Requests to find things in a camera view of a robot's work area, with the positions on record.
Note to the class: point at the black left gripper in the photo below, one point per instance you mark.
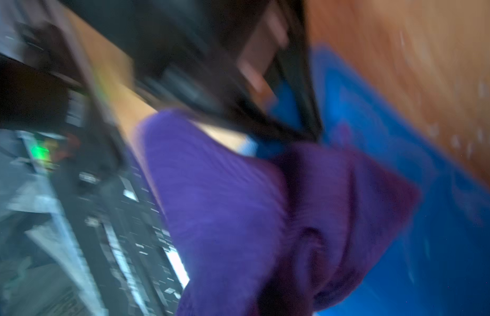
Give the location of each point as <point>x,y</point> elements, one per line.
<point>206,53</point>

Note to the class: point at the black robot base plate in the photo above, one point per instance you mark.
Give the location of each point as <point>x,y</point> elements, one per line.
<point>116,227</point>

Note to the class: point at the purple cloth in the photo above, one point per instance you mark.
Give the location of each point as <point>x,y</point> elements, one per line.
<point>249,221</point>

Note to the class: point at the blue rubber boot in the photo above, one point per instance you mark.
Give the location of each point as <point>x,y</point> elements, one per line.
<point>439,263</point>

